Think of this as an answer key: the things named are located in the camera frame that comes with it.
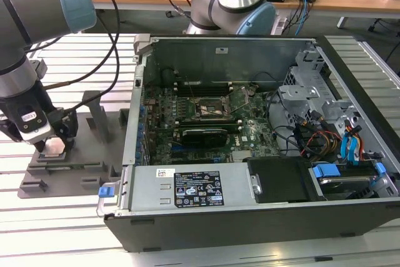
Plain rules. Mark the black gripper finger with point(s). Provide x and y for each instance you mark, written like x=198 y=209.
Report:
x=40 y=146
x=69 y=129

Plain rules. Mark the silver square CPU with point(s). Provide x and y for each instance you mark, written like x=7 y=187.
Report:
x=54 y=148

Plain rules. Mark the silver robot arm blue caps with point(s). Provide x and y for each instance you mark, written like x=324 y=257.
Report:
x=37 y=7

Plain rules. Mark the CPU socket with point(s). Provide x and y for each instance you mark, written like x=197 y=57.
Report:
x=209 y=109

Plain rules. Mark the grey parts rack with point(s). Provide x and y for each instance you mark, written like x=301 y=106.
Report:
x=87 y=151

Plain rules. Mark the green RAM stick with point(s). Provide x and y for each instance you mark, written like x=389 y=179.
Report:
x=68 y=167

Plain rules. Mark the blue case latch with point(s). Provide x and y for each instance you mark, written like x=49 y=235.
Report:
x=105 y=192

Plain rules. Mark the silver power supply unit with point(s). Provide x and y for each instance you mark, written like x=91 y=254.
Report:
x=147 y=185

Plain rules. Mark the black graphics card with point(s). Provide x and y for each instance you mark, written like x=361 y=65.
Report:
x=203 y=138

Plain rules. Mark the silver chipset heat sink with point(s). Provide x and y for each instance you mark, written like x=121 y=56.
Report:
x=242 y=156

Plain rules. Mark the round coin battery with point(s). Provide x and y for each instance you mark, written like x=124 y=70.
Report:
x=252 y=91

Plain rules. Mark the green motherboard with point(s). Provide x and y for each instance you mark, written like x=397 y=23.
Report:
x=259 y=129

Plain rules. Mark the black open PC case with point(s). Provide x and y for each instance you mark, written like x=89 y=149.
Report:
x=250 y=229

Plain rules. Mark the black plastic drive cover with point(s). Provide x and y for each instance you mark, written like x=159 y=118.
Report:
x=281 y=182

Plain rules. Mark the silver metal drive cage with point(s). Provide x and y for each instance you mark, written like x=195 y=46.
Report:
x=297 y=92

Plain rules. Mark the white power strip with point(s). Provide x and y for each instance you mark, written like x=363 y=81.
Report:
x=281 y=26

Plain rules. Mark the hard disk in blue carrier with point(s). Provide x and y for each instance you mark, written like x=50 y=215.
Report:
x=325 y=171

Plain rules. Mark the office chair base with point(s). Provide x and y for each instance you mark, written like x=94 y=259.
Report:
x=379 y=23

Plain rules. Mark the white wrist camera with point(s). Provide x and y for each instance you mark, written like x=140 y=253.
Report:
x=34 y=132

